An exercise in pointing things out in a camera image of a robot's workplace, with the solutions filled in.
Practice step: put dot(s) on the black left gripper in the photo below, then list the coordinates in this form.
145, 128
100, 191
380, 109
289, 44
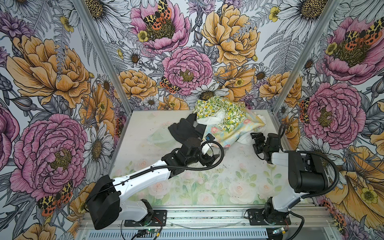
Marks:
204, 160

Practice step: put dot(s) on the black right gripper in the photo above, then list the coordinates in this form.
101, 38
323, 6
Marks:
257, 140

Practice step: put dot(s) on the white cloth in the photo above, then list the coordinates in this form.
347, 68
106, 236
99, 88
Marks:
213, 120

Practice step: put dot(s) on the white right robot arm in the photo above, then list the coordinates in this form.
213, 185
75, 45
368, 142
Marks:
306, 176

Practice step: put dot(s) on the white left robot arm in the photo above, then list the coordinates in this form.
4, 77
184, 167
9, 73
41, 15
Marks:
109, 199

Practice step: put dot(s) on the dark grey cloth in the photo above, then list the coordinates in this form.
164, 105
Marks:
187, 131

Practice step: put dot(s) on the pastel floral cloth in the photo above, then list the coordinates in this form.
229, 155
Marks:
252, 123

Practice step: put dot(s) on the lemon print cloth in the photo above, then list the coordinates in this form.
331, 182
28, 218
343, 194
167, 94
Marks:
235, 112

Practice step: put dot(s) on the green circuit board left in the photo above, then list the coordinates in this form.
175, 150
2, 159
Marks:
149, 232

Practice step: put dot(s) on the green circuit board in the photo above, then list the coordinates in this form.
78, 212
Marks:
149, 232
279, 231

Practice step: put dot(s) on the green circuit board right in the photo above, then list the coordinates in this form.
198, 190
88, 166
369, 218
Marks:
279, 231

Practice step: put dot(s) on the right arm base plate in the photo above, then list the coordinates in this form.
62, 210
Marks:
262, 217

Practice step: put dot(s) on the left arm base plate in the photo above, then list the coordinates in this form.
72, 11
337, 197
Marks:
157, 219

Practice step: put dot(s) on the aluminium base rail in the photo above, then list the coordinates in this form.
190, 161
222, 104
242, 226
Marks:
201, 217

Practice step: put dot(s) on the white vented cable duct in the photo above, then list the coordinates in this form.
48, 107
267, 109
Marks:
184, 234

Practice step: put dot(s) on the aluminium corner post right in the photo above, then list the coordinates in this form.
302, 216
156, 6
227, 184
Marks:
320, 26

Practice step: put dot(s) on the aluminium corner post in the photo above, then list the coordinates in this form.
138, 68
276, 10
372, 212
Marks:
320, 26
93, 33

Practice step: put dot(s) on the aluminium corner post left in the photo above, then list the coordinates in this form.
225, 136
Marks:
93, 33

